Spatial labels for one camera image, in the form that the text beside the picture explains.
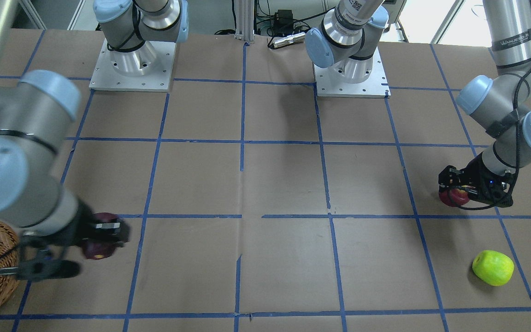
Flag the green apple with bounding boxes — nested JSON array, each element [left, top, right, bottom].
[[471, 250, 515, 286]]

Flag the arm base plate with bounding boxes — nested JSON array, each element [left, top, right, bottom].
[[89, 40, 177, 92], [313, 48, 390, 98]]

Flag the black power adapter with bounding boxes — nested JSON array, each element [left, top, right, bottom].
[[274, 9, 293, 29]]

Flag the red yellow apple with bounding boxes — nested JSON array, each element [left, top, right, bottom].
[[438, 187, 470, 207]]

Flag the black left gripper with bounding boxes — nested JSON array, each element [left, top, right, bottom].
[[438, 154, 515, 207]]

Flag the dark purple apple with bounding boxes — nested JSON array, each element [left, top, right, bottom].
[[78, 213, 120, 260]]

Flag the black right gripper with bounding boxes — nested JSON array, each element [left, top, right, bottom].
[[15, 201, 130, 281]]

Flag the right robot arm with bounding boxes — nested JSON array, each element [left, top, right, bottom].
[[0, 0, 130, 281]]

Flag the silver cylindrical connector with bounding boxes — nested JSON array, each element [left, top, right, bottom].
[[268, 32, 306, 50]]

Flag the aluminium frame post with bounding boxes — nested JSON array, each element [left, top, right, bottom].
[[233, 0, 255, 44]]

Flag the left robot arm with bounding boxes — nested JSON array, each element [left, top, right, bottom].
[[304, 0, 531, 209]]

